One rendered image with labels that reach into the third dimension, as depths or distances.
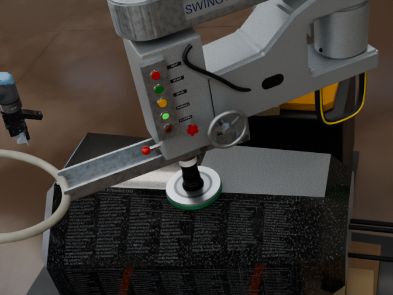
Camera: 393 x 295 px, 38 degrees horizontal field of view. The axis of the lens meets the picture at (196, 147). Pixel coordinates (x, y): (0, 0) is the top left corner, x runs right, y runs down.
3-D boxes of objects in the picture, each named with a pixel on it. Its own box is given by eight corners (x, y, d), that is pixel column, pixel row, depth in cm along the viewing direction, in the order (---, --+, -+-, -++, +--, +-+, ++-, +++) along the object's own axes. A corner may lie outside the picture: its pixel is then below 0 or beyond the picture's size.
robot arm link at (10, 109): (16, 91, 248) (23, 101, 242) (19, 100, 251) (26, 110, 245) (-4, 98, 245) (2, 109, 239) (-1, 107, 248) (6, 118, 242)
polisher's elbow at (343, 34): (306, 41, 214) (304, -8, 202) (354, 28, 216) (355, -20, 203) (325, 65, 200) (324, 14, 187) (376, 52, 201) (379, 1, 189)
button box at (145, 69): (179, 129, 187) (162, 55, 169) (182, 133, 185) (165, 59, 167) (156, 137, 186) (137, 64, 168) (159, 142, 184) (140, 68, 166)
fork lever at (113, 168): (231, 114, 218) (230, 103, 215) (254, 140, 204) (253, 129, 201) (58, 175, 203) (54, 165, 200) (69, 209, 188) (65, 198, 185)
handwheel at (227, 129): (239, 126, 201) (234, 91, 191) (252, 141, 193) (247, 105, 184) (200, 141, 198) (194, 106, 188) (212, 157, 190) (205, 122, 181)
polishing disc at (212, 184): (175, 213, 208) (175, 211, 207) (159, 179, 224) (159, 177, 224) (229, 194, 212) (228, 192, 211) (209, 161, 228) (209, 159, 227)
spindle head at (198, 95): (235, 102, 217) (219, -7, 189) (261, 131, 201) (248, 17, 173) (148, 134, 210) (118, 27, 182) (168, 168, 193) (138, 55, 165)
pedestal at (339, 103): (256, 145, 373) (244, 47, 327) (359, 153, 351) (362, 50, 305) (230, 218, 327) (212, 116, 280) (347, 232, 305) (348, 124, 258)
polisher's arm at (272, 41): (347, 68, 229) (349, -51, 198) (383, 95, 212) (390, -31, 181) (181, 132, 214) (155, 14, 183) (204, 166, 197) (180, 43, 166)
